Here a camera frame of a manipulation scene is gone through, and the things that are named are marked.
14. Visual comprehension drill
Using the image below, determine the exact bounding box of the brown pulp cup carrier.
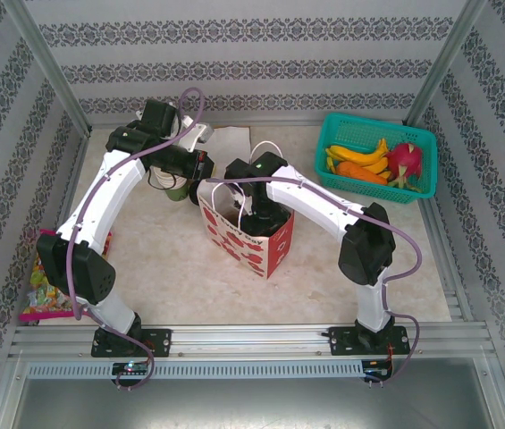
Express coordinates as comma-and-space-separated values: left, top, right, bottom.
221, 210, 245, 230

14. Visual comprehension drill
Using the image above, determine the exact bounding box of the white red printed paper bag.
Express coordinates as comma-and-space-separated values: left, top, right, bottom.
200, 141, 297, 281

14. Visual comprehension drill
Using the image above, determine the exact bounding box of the green paper cup stack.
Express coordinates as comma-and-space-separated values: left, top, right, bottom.
150, 167, 191, 203

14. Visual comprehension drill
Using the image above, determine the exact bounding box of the white napkin stack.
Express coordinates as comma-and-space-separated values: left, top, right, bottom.
206, 127, 253, 175

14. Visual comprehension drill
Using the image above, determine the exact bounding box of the orange carrot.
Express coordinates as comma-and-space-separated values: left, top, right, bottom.
337, 160, 390, 185

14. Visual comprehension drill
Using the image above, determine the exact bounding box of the yellow banana bunch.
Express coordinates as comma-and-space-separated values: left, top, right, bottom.
324, 137, 391, 176

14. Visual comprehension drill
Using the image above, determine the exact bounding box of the teal plastic basket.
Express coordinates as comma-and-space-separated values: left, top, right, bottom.
315, 112, 439, 206

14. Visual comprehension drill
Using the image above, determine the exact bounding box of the pink dragon fruit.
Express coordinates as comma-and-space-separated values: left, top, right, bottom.
385, 141, 425, 193

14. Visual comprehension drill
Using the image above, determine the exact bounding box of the colourful candy bag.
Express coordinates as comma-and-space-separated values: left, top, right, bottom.
18, 228, 114, 324

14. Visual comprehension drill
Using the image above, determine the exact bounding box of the grey metal shelf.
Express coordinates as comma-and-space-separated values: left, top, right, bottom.
0, 357, 505, 429

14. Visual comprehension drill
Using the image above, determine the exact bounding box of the small circuit board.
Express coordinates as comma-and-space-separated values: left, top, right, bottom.
362, 360, 395, 382
111, 360, 149, 376

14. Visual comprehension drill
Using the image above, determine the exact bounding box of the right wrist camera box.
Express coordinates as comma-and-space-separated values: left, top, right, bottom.
228, 181, 248, 211

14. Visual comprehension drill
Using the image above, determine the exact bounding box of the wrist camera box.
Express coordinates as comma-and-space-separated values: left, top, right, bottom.
183, 123, 215, 154
228, 181, 248, 211

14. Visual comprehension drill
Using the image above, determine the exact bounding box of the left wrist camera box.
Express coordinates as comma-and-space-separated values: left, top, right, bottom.
183, 123, 215, 154

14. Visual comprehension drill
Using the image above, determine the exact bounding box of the aluminium mounting rail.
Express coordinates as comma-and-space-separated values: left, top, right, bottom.
8, 324, 492, 359

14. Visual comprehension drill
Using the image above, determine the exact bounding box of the aluminium frame post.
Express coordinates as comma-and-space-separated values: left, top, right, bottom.
0, 0, 95, 135
403, 0, 489, 127

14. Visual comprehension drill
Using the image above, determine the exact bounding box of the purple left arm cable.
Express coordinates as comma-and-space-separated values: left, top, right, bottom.
66, 87, 206, 392

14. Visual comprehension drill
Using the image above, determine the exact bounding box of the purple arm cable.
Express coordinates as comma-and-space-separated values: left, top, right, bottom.
66, 87, 206, 392
205, 176, 424, 384

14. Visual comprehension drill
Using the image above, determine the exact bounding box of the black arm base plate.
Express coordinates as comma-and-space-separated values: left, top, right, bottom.
89, 327, 173, 358
327, 325, 413, 358

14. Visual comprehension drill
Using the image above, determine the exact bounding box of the slotted grey cable duct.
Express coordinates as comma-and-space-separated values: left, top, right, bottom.
26, 360, 366, 381

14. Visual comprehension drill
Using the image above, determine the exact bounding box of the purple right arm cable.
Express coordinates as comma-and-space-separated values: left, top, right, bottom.
205, 176, 424, 384

